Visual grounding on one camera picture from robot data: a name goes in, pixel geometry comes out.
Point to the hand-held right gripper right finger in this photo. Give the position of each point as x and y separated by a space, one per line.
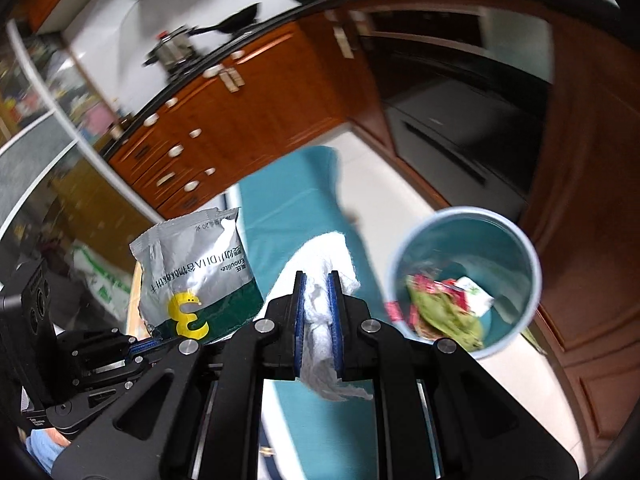
336 330

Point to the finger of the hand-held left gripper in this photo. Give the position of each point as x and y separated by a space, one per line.
150 347

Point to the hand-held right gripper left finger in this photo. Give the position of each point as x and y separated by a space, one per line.
299 330

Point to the white paper towel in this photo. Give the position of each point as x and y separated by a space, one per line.
317 310

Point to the silver foil packet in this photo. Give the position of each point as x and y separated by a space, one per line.
200 270

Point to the light blue bin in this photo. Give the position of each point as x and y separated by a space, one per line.
500 260

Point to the person's left forearm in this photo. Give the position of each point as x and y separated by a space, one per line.
40 447

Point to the green and white bag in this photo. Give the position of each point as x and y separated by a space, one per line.
100 280

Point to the teal grey star tablecloth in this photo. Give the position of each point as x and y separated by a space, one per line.
300 200

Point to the glass sliding door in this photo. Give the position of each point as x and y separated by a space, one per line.
30 170

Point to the green husk strip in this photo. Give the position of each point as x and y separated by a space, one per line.
535 341

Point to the wooden kitchen cabinet with drawers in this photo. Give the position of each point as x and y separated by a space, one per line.
260 110

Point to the black built-in oven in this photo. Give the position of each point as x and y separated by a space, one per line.
450 110

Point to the steel cooking pot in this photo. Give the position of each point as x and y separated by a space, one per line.
172 50

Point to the black frying pan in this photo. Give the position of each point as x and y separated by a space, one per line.
240 20

